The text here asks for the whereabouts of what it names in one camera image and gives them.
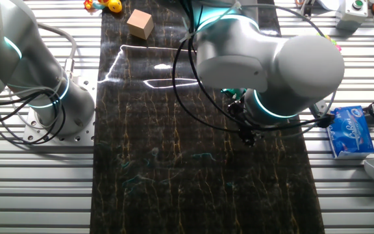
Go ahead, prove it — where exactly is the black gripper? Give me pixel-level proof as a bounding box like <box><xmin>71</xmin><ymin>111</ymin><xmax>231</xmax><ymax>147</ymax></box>
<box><xmin>227</xmin><ymin>99</ymin><xmax>263</xmax><ymax>148</ymax></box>

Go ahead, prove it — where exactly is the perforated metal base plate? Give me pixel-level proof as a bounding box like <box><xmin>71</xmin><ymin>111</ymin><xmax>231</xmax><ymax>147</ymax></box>
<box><xmin>23</xmin><ymin>70</ymin><xmax>97</xmax><ymax>146</ymax></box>

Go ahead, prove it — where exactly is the green dolphin toy with ball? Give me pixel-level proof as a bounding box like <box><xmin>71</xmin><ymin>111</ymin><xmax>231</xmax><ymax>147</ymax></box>
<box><xmin>221</xmin><ymin>88</ymin><xmax>247</xmax><ymax>100</ymax></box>

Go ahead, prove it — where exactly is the grey conduit cable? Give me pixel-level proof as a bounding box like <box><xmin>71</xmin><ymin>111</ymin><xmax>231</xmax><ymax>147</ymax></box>
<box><xmin>36</xmin><ymin>22</ymin><xmax>78</xmax><ymax>79</ymax></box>

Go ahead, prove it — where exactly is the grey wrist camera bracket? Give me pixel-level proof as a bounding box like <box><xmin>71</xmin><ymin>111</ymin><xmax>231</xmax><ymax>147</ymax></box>
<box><xmin>309</xmin><ymin>99</ymin><xmax>336</xmax><ymax>128</ymax></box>

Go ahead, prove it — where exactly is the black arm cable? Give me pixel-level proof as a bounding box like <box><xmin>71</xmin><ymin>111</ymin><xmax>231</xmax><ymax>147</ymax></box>
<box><xmin>171</xmin><ymin>0</ymin><xmax>336</xmax><ymax>134</ymax></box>

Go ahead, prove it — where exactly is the wooden cube block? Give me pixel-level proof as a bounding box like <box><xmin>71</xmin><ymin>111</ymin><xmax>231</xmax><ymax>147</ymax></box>
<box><xmin>126</xmin><ymin>8</ymin><xmax>155</xmax><ymax>40</ymax></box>

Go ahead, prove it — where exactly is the yellow pink green toy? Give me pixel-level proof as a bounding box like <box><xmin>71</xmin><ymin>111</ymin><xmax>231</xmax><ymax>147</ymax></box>
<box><xmin>325</xmin><ymin>32</ymin><xmax>342</xmax><ymax>53</ymax></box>

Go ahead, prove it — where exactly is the black base cable bundle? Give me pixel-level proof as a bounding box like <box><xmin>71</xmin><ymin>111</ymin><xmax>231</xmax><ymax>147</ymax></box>
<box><xmin>0</xmin><ymin>86</ymin><xmax>68</xmax><ymax>146</ymax></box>

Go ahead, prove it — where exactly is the grey emergency stop box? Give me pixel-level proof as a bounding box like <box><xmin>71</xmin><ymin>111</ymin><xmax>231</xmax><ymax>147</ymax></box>
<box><xmin>335</xmin><ymin>0</ymin><xmax>369</xmax><ymax>33</ymax></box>

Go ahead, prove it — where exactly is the blue tissue pack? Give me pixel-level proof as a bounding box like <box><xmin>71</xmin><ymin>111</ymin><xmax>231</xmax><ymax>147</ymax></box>
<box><xmin>325</xmin><ymin>105</ymin><xmax>374</xmax><ymax>160</ymax></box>

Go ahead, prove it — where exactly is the black marble pattern mat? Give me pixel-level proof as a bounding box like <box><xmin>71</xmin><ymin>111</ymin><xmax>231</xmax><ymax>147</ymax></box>
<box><xmin>89</xmin><ymin>0</ymin><xmax>326</xmax><ymax>234</ymax></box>

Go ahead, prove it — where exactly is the yellow orange turtle toy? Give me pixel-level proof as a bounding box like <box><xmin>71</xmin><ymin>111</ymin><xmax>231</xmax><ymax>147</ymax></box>
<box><xmin>83</xmin><ymin>0</ymin><xmax>123</xmax><ymax>14</ymax></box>

